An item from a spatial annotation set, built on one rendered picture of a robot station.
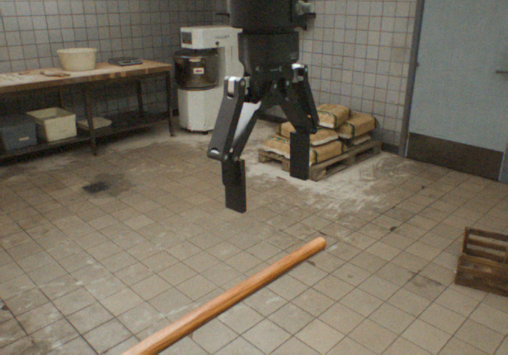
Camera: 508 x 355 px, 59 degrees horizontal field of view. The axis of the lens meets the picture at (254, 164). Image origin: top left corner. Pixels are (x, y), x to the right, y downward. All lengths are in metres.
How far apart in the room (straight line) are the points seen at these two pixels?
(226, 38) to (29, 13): 2.25
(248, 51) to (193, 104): 5.20
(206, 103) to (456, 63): 2.88
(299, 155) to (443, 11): 4.34
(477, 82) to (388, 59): 0.97
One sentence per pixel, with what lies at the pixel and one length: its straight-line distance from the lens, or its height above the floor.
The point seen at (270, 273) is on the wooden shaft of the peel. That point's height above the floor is 1.20.
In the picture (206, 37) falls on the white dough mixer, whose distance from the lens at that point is 5.70.
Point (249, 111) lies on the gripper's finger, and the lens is 0.54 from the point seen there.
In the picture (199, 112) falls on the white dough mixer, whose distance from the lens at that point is 5.74.
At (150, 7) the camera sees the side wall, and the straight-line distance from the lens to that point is 6.48.
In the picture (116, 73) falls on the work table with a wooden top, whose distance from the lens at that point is 5.28.
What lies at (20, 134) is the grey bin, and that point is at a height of 0.37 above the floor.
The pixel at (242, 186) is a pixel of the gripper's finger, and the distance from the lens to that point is 0.54.
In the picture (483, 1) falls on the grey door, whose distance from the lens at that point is 4.79.
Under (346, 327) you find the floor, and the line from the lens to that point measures 2.65.
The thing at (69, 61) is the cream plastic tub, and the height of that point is 1.01.
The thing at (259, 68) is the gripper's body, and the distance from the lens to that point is 0.54.
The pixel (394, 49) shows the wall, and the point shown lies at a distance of 5.19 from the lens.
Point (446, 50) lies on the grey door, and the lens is 4.92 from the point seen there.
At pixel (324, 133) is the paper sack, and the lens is 4.51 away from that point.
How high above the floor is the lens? 1.70
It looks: 21 degrees down
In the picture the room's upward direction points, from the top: straight up
